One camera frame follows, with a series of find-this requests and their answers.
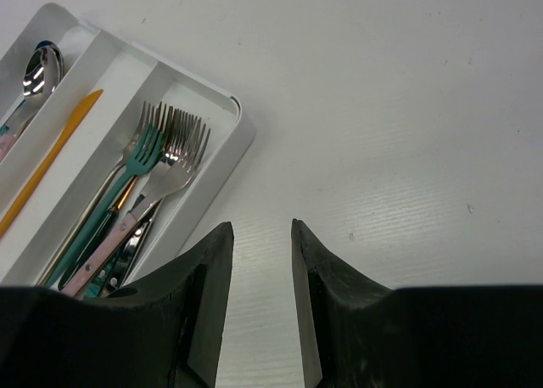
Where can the white divided cutlery tray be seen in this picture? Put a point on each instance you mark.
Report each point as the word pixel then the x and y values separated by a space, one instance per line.
pixel 109 156

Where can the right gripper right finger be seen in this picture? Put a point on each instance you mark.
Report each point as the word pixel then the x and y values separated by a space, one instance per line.
pixel 355 332

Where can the gold fork black handle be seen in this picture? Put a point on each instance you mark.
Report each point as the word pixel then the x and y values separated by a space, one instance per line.
pixel 96 228

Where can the teal handled silver spoon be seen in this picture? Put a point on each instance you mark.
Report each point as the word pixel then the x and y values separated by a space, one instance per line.
pixel 44 72

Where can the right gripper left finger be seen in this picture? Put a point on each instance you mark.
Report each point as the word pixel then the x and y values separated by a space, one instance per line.
pixel 162 330

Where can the orange plastic knife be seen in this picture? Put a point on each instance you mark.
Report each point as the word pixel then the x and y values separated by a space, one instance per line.
pixel 75 119

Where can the teal handled silver fork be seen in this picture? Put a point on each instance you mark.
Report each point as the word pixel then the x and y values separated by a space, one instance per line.
pixel 103 285

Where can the blue metal spoon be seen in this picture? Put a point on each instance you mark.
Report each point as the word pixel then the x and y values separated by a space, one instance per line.
pixel 45 43

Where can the all silver fork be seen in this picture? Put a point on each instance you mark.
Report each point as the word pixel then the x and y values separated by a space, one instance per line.
pixel 68 239

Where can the pink handled silver fork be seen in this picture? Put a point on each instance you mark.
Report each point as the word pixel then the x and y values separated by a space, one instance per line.
pixel 177 178

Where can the pink handled silver spoon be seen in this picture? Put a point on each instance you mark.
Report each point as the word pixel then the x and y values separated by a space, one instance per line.
pixel 7 141

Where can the teal plastic fork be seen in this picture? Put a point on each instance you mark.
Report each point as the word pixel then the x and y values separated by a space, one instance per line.
pixel 137 159

